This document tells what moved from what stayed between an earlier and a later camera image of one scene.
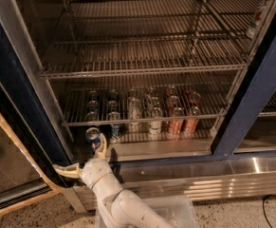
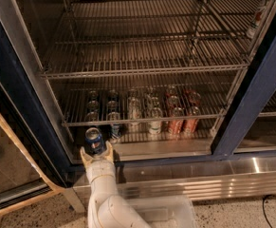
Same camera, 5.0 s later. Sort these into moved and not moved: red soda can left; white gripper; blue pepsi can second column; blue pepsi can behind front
Moved: white gripper
Not moved: blue pepsi can behind front; blue pepsi can second column; red soda can left
